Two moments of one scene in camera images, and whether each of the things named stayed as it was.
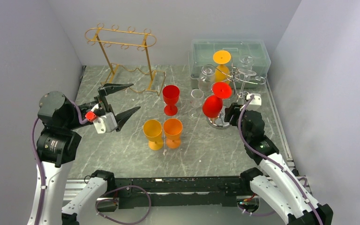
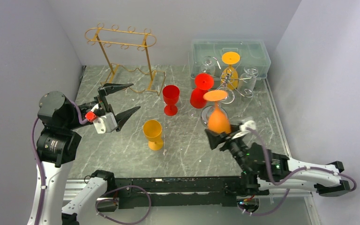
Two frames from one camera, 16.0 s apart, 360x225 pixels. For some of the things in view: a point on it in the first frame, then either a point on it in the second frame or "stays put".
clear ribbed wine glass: x=247 y=60 → x=247 y=81
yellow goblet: x=222 y=58 → x=229 y=76
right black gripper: x=229 y=111 → x=215 y=138
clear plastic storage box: x=227 y=61 stays put
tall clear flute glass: x=245 y=72 → x=230 y=95
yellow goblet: x=153 y=130 stays put
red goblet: x=212 y=105 → x=204 y=81
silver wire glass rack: x=232 y=75 → x=228 y=78
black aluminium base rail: x=234 y=192 stays put
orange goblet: x=172 y=128 → x=218 y=121
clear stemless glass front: x=206 y=78 → x=208 y=65
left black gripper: x=106 y=89 stays put
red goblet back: x=170 y=94 stays put
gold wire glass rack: x=126 y=49 stays put
